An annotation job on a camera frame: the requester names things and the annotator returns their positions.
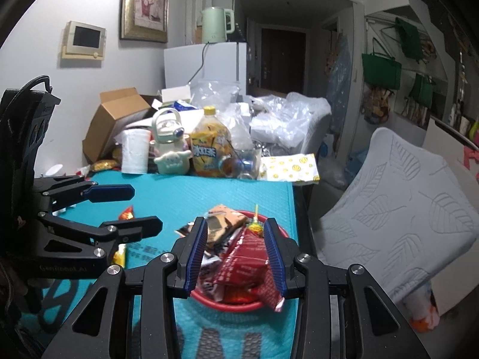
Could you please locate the framed picture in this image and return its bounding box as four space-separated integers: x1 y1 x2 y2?
120 0 170 43

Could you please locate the pile of clear plastic bags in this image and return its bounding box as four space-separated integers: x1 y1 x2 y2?
249 92 333 150

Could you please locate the light brown snack packet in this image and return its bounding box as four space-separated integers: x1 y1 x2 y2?
205 204 249 251

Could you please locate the brown patterned bag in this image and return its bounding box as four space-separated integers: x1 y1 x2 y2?
363 86 393 125

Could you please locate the white box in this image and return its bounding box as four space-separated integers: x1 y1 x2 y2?
161 85 191 103

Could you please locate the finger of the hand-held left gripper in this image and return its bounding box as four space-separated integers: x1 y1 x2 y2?
34 175 135 214
37 214 163 265

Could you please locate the white paper roll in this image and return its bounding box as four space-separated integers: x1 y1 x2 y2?
122 128 152 174

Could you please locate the yellow snack packet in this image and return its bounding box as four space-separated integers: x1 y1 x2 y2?
90 159 120 173

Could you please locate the grey leaf-pattern chair cushion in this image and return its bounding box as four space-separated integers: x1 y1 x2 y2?
318 127 479 303

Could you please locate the orange white plush toy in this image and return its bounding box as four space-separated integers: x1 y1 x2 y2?
410 292 440 333

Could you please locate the open cardboard box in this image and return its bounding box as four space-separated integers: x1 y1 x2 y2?
82 87 161 163

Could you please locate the white red-print snack packet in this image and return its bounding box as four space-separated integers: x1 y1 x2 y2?
200 232 240 303

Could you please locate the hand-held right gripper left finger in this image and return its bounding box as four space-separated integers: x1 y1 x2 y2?
41 217 209 359

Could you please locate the yellow foil candy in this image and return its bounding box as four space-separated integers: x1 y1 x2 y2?
112 243 128 268

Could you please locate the dark wooden door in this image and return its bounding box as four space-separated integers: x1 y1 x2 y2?
261 28 308 96

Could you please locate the red plastic mesh basket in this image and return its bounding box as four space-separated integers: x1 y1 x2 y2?
189 209 296 313

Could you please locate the large green tote bag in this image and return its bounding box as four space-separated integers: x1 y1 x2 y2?
361 39 402 90

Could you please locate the green yellow lollipop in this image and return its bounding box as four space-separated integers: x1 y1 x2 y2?
245 204 264 238

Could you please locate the dark red snack packet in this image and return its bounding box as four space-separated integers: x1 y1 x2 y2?
217 228 285 313

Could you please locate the green electric kettle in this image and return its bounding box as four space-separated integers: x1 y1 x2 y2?
201 7 236 44

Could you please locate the clear glass mug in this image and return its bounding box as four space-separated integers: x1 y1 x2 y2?
221 146 263 180

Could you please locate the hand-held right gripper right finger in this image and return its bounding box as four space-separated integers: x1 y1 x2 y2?
263 219 431 359

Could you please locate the wall intercom panel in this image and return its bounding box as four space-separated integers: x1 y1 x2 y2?
62 20 107 60

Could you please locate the yellow smiley paper bag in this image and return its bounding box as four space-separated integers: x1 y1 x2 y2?
259 153 320 185

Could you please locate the white bottle with plush cover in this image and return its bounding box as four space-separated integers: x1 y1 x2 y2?
151 107 193 176

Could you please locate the black kettle cable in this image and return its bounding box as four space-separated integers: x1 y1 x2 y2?
187 43 210 85

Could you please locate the clear zip bag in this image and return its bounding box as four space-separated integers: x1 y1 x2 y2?
195 80 255 150

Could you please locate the white fridge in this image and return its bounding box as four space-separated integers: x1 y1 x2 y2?
163 42 248 100

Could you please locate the yellow iced tea bottle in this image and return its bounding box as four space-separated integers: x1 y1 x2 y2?
190 107 236 178

